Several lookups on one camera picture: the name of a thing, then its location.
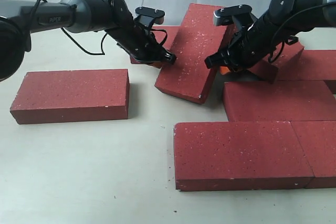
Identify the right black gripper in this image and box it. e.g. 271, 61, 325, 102
205, 14, 285, 75

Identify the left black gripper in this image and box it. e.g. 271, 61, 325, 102
106, 22, 176, 65

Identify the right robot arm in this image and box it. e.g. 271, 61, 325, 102
205, 0, 335, 72

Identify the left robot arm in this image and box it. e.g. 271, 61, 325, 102
1, 0, 176, 81

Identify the angled red brick back right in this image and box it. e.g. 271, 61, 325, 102
223, 22, 305, 84

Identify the front large red brick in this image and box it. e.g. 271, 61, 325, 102
174, 121, 314, 191

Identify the front right edge red brick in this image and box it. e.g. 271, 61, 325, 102
291, 121, 335, 189

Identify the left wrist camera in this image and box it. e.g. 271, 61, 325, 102
135, 6, 165, 28

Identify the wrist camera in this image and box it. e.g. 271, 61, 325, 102
213, 4, 254, 26
135, 6, 165, 28

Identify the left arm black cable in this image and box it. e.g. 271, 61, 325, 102
26, 0, 169, 57

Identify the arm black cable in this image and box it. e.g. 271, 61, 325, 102
267, 0, 336, 65
26, 0, 169, 57

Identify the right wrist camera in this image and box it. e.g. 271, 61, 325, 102
213, 4, 254, 26

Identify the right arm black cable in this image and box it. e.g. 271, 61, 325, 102
267, 0, 336, 65

